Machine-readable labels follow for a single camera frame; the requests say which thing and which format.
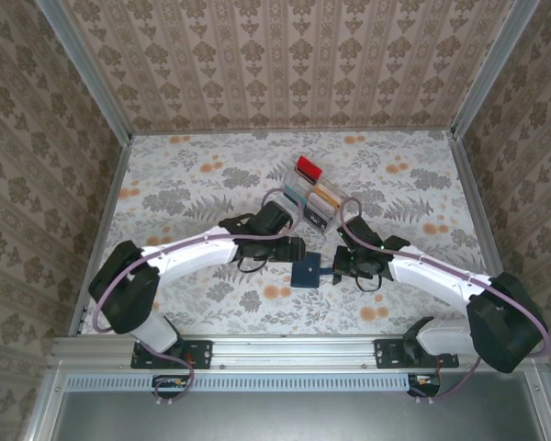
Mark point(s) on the navy blue card holder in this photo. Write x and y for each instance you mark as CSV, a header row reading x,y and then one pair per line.
x,y
305,274

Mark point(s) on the clear acrylic card organizer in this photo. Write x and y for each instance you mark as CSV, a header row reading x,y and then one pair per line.
x,y
303,184

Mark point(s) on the pale pink card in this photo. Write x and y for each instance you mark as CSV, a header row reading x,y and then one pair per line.
x,y
322,202

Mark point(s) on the orange card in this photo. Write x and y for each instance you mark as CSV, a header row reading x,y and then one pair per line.
x,y
328,193

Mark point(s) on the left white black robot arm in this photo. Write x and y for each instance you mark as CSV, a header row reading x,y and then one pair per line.
x,y
188,252

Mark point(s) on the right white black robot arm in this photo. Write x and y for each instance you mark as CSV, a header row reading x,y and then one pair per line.
x,y
431,275

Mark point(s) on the teal card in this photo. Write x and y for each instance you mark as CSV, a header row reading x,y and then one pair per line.
x,y
291,194

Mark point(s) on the red card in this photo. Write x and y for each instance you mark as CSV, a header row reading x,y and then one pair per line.
x,y
308,167

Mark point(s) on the floral patterned table cover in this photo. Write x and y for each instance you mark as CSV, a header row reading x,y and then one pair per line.
x,y
188,156

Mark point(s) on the black base connector box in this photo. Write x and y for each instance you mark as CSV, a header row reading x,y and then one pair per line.
x,y
170,382
424,381

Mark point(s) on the grey metal sheet panel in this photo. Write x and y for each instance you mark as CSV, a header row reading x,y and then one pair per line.
x,y
294,418

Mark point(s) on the aluminium mounting rail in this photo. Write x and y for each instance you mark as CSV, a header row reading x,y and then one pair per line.
x,y
294,351

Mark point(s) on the aluminium table end rail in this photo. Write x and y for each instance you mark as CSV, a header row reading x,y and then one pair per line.
x,y
294,132

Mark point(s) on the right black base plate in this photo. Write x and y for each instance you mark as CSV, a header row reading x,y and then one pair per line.
x,y
388,353

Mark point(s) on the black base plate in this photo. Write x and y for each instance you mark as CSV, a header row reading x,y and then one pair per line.
x,y
388,353
202,353

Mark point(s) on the aluminium table side rail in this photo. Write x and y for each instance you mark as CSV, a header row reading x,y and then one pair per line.
x,y
471,184
114,184

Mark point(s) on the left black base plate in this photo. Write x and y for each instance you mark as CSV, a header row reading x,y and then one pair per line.
x,y
202,353

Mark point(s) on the aluminium frame post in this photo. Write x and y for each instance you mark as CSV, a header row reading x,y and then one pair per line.
x,y
86,69
492,69

